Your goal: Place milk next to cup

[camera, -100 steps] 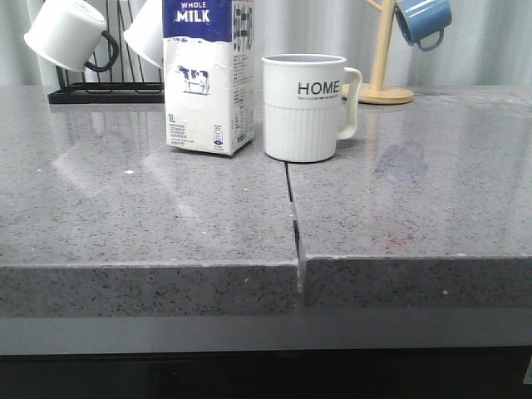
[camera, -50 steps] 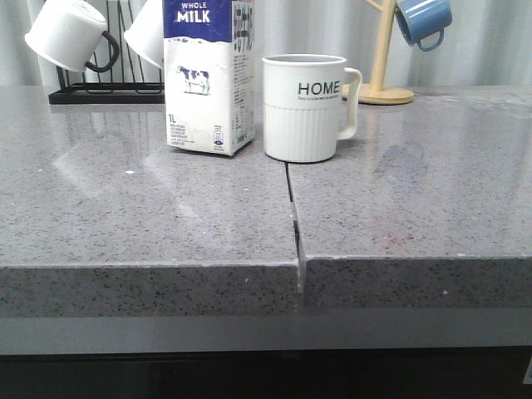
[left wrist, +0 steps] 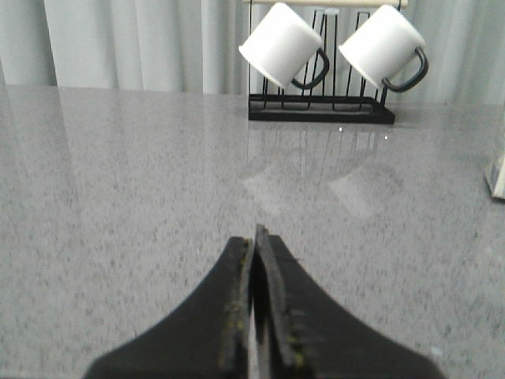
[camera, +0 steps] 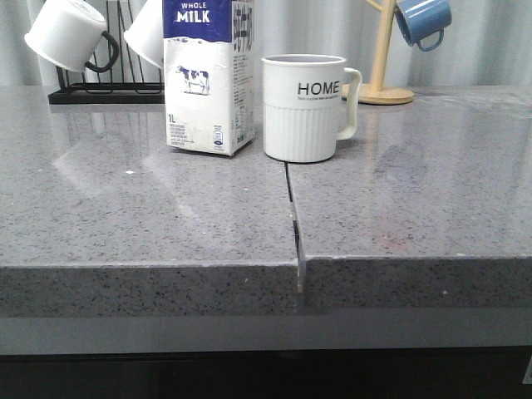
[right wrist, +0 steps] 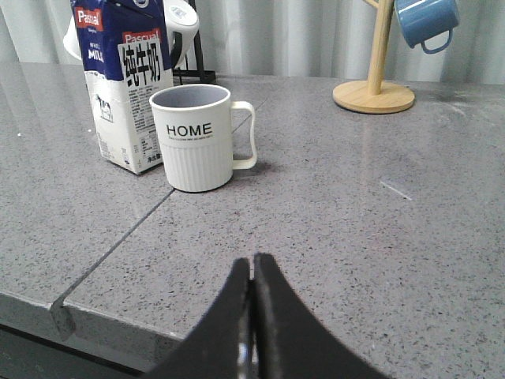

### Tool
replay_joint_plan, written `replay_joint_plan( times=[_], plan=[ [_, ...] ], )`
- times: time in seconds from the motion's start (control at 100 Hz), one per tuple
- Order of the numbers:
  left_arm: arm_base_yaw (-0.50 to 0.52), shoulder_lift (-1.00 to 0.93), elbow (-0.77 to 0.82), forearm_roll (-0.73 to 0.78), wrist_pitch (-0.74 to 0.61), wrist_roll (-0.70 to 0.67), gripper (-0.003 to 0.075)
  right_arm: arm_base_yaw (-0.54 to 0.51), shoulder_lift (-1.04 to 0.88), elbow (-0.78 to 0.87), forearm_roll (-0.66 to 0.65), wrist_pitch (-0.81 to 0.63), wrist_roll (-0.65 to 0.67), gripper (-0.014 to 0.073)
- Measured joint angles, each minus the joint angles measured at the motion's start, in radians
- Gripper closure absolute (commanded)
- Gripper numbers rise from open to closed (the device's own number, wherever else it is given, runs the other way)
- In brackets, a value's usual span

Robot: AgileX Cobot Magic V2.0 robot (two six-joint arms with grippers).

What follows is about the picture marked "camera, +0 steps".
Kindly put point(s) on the white HOME mug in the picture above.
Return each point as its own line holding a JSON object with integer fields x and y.
{"x": 310, "y": 103}

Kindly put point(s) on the blue white milk carton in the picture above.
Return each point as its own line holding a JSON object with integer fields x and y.
{"x": 209, "y": 75}

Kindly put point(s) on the wooden mug tree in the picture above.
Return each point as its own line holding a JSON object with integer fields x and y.
{"x": 375, "y": 92}

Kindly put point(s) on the blue enamel mug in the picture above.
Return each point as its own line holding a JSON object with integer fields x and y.
{"x": 423, "y": 22}

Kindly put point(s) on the white mug black handle right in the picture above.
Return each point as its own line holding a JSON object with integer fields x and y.
{"x": 145, "y": 35}

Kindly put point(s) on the white mug black handle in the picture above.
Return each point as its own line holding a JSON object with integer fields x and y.
{"x": 145, "y": 35}
{"x": 67, "y": 33}

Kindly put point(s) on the black wire mug rack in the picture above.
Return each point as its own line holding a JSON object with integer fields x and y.
{"x": 131, "y": 79}

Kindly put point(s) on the white mug black handle left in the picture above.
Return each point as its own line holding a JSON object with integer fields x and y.
{"x": 67, "y": 33}

